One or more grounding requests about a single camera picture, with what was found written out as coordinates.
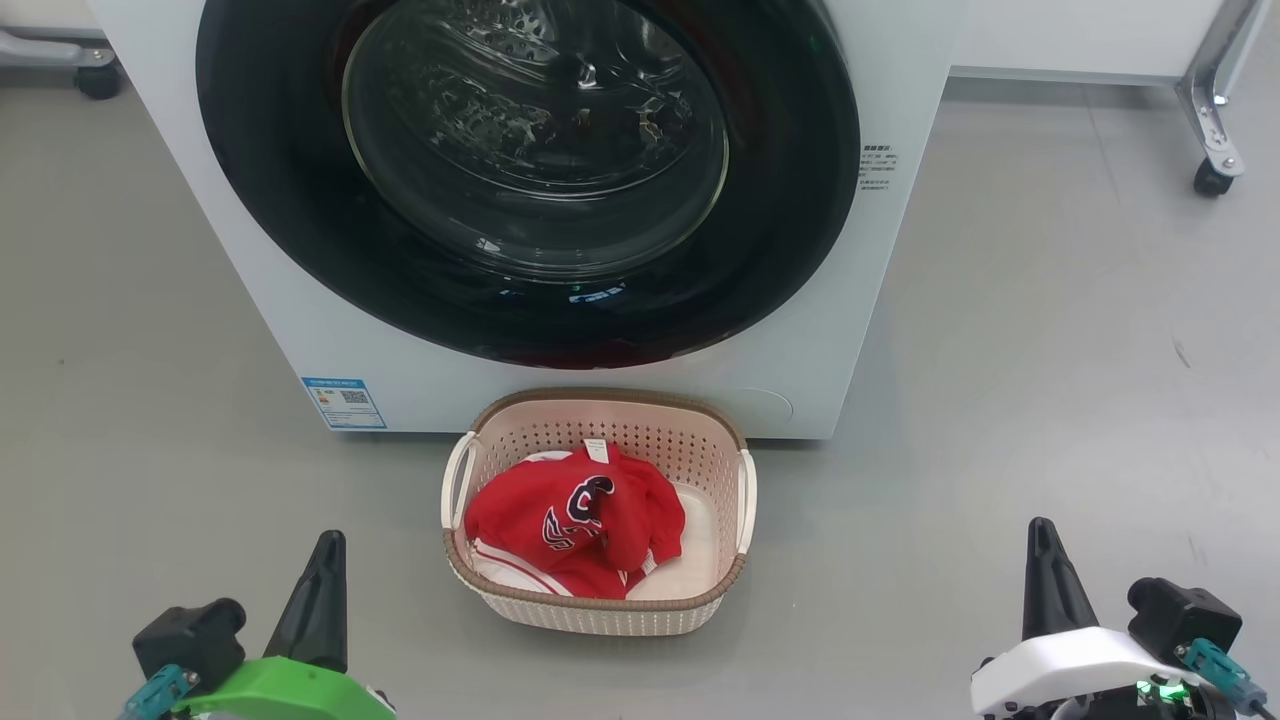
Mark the cream perforated laundry basket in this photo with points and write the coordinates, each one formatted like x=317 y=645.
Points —
x=700 y=450

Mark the white front-load washing machine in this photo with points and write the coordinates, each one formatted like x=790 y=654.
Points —
x=850 y=330

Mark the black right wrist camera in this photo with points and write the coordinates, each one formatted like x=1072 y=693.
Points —
x=1185 y=615

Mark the black caster with metal bracket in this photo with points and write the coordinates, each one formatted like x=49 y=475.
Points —
x=98 y=80

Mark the metal frame leg with caster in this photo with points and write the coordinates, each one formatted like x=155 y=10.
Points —
x=1212 y=110

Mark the blue energy label sticker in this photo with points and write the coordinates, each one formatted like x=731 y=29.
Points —
x=343 y=403

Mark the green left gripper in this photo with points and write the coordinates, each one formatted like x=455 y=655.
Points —
x=290 y=695

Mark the printed spec text label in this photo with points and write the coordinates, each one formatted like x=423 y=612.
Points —
x=877 y=168

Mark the round black glass washer door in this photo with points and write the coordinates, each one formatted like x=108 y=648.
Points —
x=280 y=200

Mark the red jersey with white trim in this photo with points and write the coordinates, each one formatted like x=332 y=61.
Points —
x=530 y=500

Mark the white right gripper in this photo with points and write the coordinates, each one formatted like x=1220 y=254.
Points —
x=1060 y=665

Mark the white partition panel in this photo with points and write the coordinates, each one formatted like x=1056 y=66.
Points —
x=1080 y=40

